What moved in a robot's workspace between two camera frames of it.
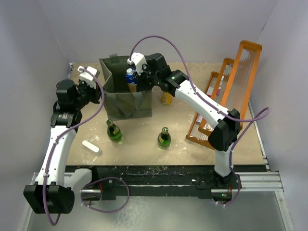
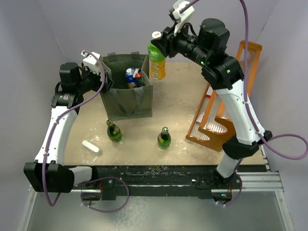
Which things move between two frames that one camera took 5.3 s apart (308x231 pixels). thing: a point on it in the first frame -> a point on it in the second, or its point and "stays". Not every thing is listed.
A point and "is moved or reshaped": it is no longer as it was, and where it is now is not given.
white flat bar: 91,147 stays
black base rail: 109,180 stays
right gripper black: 142,81 -> 166,43
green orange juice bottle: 166,98 is moved or reshaped
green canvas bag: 119,103 stays
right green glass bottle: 164,138 stays
